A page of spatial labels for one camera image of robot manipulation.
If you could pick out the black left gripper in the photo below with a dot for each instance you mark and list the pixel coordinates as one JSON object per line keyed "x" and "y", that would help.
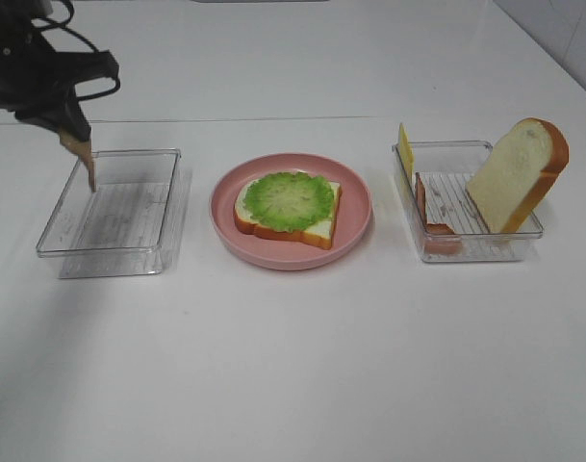
{"x": 42, "y": 86}

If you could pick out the brown bacon strip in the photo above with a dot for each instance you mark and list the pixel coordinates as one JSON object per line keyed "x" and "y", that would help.
{"x": 82, "y": 150}

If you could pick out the bread slice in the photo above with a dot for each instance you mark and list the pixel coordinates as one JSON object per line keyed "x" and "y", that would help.
{"x": 319, "y": 235}
{"x": 519, "y": 172}

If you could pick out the green lettuce leaf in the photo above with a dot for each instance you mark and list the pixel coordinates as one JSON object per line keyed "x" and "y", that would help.
{"x": 289, "y": 201}

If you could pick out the yellow cheese slice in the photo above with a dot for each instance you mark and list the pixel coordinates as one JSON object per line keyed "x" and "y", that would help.
{"x": 406, "y": 160}

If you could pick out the pink bacon strip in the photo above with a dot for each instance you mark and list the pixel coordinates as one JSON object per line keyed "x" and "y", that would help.
{"x": 432, "y": 244}

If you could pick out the clear left plastic tray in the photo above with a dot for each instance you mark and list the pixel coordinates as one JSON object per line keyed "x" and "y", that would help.
{"x": 130, "y": 224}

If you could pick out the clear plastic tray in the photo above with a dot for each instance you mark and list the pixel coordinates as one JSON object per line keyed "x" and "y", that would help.
{"x": 130, "y": 224}
{"x": 445, "y": 167}

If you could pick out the pink round plate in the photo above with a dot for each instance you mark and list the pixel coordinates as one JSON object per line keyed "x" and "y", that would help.
{"x": 353, "y": 218}

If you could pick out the clear right plastic tray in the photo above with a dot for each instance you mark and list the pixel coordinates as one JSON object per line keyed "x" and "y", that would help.
{"x": 445, "y": 167}

